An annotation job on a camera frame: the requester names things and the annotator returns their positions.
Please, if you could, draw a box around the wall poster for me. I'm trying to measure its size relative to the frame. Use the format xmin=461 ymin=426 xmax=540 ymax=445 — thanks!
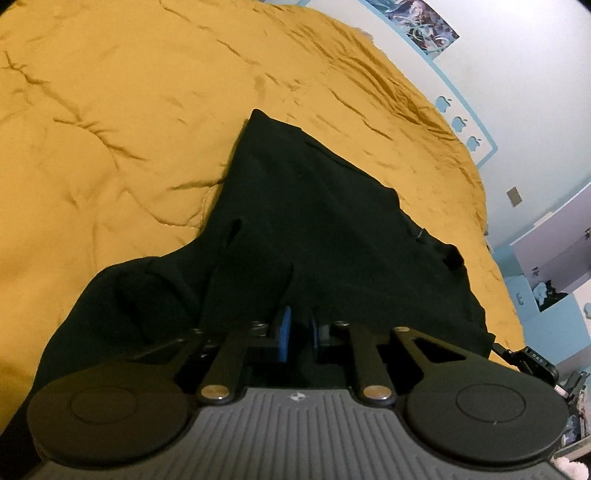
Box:
xmin=358 ymin=0 xmax=461 ymax=56

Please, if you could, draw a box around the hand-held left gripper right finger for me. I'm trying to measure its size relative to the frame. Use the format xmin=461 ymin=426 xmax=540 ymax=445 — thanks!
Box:
xmin=308 ymin=314 xmax=468 ymax=408

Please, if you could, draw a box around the clothes pile in chest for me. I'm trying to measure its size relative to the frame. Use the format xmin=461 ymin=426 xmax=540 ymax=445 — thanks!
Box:
xmin=530 ymin=268 xmax=570 ymax=311

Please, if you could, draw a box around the fluffy white robe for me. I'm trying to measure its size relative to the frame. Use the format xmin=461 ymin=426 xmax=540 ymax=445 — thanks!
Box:
xmin=551 ymin=455 xmax=591 ymax=480

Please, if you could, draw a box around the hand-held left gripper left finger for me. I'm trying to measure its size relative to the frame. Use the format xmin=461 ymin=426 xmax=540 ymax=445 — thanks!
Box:
xmin=115 ymin=306 xmax=293 ymax=403

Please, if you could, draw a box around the blue white toy chest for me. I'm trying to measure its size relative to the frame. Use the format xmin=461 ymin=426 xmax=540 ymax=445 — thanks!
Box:
xmin=502 ymin=184 xmax=591 ymax=370

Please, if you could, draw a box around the mustard yellow blanket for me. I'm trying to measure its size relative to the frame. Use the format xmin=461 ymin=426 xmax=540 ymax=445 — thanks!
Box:
xmin=0 ymin=0 xmax=527 ymax=444

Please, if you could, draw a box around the black garment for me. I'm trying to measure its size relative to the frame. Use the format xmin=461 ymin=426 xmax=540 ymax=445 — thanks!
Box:
xmin=9 ymin=108 xmax=491 ymax=444

